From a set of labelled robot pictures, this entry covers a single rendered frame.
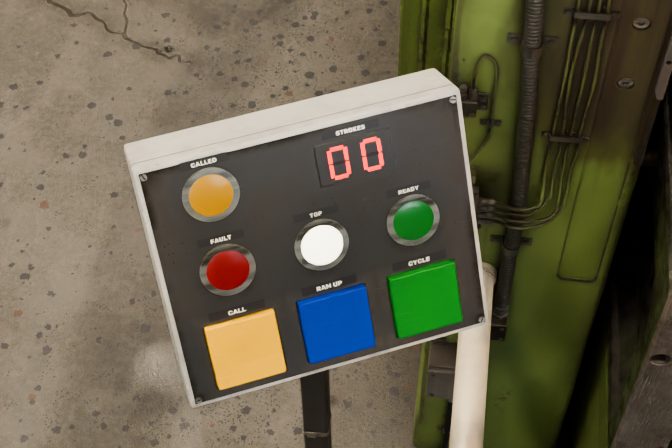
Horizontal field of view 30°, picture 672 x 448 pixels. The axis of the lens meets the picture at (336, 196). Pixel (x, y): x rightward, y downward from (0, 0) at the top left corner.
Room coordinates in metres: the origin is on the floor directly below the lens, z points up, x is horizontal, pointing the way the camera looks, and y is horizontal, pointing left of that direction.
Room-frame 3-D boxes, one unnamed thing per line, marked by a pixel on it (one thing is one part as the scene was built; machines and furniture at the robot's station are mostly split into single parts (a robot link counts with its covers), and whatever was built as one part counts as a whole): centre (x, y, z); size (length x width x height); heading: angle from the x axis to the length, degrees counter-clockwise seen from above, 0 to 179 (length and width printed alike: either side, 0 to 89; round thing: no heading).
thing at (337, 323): (0.68, 0.00, 1.01); 0.07 x 0.05 x 0.07; 107
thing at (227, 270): (0.70, 0.11, 1.09); 0.05 x 0.03 x 0.04; 82
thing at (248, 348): (0.66, 0.10, 1.01); 0.07 x 0.05 x 0.07; 107
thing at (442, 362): (0.98, -0.19, 0.36); 0.09 x 0.07 x 0.12; 82
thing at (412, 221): (0.76, -0.08, 1.09); 0.05 x 0.03 x 0.04; 82
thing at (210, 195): (0.74, 0.12, 1.16); 0.05 x 0.03 x 0.04; 82
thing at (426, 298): (0.71, -0.09, 1.01); 0.07 x 0.05 x 0.07; 107
